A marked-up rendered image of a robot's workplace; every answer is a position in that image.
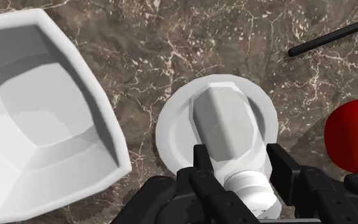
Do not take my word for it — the white round plate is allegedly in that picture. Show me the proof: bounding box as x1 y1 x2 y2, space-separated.
155 74 279 177

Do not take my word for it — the black-handled utensil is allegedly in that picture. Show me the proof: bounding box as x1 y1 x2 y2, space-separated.
287 15 358 58

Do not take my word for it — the red apple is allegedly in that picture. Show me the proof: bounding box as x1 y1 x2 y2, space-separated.
324 97 358 176

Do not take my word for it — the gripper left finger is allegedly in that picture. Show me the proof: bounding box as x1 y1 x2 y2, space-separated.
111 144 260 224

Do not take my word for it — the white bottle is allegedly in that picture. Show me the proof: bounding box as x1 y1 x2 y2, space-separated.
189 81 282 220

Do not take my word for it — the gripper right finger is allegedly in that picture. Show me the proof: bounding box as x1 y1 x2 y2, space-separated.
266 143 358 224

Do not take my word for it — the white square bowl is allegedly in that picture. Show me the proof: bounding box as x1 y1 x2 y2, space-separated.
0 8 133 224

